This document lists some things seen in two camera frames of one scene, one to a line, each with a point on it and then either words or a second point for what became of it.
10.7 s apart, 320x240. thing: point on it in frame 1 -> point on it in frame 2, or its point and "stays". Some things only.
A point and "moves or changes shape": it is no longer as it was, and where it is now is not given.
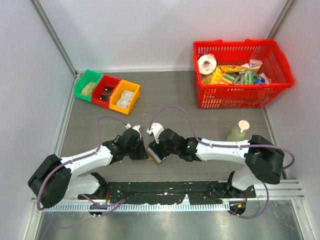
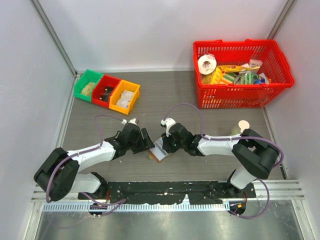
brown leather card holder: [150, 157] moves or changes shape
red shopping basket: [274, 65] stays
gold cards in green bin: [87, 89] stays
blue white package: [262, 79] stays
